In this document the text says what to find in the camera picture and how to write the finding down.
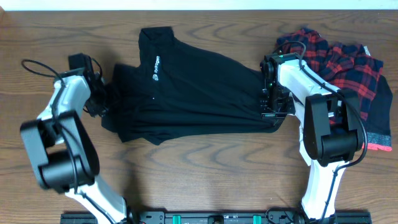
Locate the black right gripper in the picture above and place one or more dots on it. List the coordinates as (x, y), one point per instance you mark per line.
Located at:
(266, 113)

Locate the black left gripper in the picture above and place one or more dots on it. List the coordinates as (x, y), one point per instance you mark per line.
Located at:
(97, 101)

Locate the black polo shirt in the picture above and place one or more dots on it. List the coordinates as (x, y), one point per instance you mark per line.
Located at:
(179, 90)

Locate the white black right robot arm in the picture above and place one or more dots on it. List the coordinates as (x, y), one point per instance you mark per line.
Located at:
(331, 130)

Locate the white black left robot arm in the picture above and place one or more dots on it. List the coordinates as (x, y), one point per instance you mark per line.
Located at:
(61, 154)

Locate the red navy plaid shirt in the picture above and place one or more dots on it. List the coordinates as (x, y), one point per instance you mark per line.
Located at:
(344, 66)

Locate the dark garment with pink hem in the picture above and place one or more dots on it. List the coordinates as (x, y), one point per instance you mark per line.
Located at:
(376, 115)

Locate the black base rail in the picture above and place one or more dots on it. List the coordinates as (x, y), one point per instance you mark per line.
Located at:
(270, 217)

